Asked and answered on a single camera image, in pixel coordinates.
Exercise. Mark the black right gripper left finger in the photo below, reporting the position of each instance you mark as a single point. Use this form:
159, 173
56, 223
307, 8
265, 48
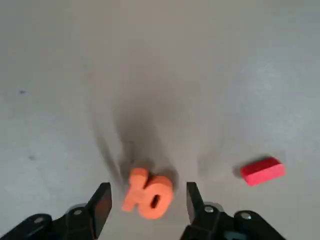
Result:
95, 212

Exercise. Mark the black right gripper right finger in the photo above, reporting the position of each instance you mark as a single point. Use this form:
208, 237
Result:
200, 220

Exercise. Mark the orange number ten piece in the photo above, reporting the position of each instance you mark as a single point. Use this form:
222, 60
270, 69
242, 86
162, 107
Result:
140, 190

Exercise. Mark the small red rectangular block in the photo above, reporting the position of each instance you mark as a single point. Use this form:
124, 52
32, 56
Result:
262, 172

